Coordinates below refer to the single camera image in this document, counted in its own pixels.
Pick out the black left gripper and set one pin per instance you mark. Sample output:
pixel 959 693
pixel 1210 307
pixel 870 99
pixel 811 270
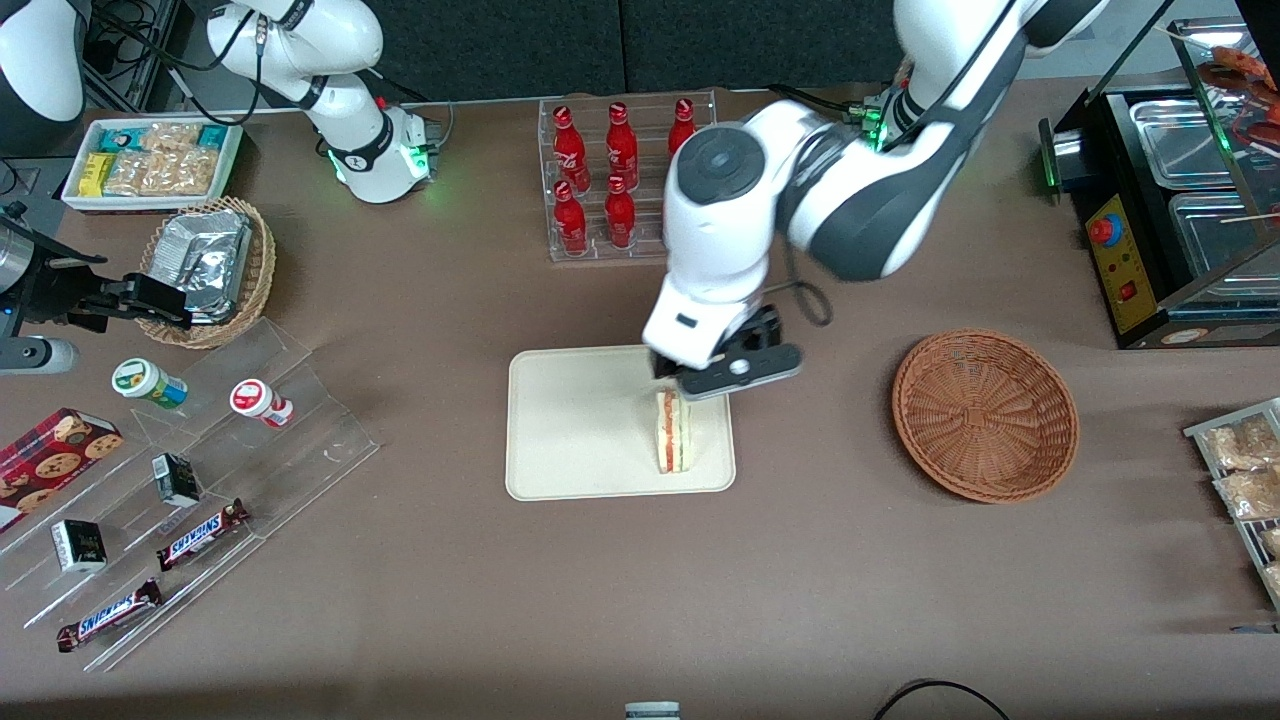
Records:
pixel 757 331

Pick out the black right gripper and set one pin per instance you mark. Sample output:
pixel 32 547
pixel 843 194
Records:
pixel 57 286

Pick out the triangular sandwich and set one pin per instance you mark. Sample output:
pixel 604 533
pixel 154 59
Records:
pixel 672 440

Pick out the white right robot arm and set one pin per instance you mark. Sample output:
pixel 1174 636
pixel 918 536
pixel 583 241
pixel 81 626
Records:
pixel 340 100

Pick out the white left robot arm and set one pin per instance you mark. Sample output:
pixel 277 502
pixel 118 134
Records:
pixel 720 230

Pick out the white snack tray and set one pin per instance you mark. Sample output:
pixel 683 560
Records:
pixel 150 203

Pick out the cream plastic tray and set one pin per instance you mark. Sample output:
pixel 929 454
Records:
pixel 580 430

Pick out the light tan wicker basket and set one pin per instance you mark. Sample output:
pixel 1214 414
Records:
pixel 258 280

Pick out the brown wicker basket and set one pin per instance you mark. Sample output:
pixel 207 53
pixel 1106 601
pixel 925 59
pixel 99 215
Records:
pixel 985 420

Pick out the silver foil pack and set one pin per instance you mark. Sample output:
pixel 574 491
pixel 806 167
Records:
pixel 205 260

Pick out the green lid cup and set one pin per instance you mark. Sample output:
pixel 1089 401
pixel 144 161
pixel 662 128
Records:
pixel 145 382

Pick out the clear acrylic bottle rack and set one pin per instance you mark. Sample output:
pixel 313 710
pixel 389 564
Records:
pixel 600 252

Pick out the clear cracker bag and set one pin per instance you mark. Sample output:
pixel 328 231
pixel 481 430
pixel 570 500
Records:
pixel 180 172
pixel 126 173
pixel 170 136

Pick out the yellow snack packet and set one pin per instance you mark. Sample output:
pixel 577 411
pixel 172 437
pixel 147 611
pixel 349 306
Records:
pixel 96 173

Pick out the red lid cup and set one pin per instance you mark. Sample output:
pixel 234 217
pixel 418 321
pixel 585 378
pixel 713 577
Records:
pixel 258 400

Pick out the red cola bottle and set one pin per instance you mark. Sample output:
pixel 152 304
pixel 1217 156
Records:
pixel 620 218
pixel 570 150
pixel 621 148
pixel 683 125
pixel 571 222

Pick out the teal snack packet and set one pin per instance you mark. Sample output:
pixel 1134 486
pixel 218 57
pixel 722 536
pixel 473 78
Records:
pixel 120 139
pixel 212 136

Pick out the small black carton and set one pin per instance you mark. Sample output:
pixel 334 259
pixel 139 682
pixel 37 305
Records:
pixel 79 546
pixel 176 480

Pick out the red plaid cookie box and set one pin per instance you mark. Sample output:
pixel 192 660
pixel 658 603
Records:
pixel 55 465

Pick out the clear acrylic stepped display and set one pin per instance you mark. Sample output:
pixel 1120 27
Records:
pixel 290 470

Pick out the Snickers chocolate bar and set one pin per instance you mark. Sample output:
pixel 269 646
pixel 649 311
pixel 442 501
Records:
pixel 200 535
pixel 108 615

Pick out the dark fabric partition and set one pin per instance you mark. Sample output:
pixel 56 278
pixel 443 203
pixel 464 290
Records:
pixel 620 45

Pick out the grey box at table edge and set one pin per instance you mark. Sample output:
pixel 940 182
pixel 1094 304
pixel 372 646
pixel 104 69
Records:
pixel 652 711

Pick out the red warmer knob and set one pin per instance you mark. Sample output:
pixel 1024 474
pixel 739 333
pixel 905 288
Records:
pixel 1105 231

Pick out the black food warmer case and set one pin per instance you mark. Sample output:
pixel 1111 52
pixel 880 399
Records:
pixel 1120 270

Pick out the steel food pan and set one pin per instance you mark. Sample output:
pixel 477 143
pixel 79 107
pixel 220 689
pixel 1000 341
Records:
pixel 1175 140
pixel 1215 235

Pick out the clear bag of biscuits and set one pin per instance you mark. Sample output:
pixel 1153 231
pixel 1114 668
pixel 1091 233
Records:
pixel 1245 445
pixel 1250 493
pixel 1273 578
pixel 1270 542

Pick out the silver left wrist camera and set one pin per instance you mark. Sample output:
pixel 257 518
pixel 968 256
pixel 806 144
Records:
pixel 740 370

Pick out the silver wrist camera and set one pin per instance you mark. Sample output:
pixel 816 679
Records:
pixel 740 370
pixel 40 355

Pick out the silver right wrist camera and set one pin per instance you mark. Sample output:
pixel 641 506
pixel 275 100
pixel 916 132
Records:
pixel 40 355

